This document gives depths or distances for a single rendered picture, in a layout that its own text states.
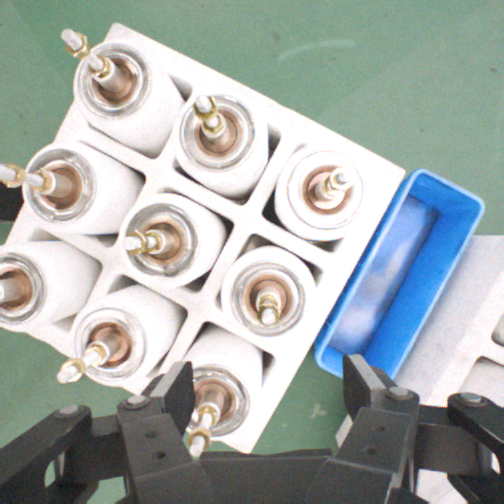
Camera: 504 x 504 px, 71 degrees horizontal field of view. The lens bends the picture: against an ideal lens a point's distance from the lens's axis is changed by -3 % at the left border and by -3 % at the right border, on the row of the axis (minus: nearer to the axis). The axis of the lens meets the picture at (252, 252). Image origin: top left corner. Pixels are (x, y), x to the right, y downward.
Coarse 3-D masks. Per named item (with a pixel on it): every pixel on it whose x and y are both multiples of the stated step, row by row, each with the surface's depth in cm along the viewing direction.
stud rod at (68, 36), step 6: (66, 30) 27; (66, 36) 27; (72, 36) 27; (66, 42) 27; (72, 42) 27; (78, 42) 28; (72, 48) 28; (90, 54) 29; (90, 60) 30; (96, 60) 31; (96, 66) 31; (102, 66) 32
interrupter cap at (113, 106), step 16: (112, 48) 35; (128, 48) 35; (128, 64) 35; (144, 64) 35; (80, 80) 35; (96, 80) 35; (128, 80) 35; (144, 80) 35; (80, 96) 35; (96, 96) 35; (112, 96) 36; (128, 96) 35; (144, 96) 35; (96, 112) 35; (112, 112) 35; (128, 112) 35
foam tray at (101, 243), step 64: (192, 64) 42; (64, 128) 43; (320, 128) 42; (192, 192) 43; (256, 192) 42; (384, 192) 42; (320, 256) 42; (64, 320) 47; (192, 320) 43; (320, 320) 43
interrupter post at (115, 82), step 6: (108, 60) 32; (114, 66) 33; (114, 72) 33; (120, 72) 34; (96, 78) 33; (102, 78) 33; (108, 78) 33; (114, 78) 33; (120, 78) 34; (102, 84) 34; (108, 84) 34; (114, 84) 34; (120, 84) 35; (108, 90) 35; (114, 90) 35; (120, 90) 35
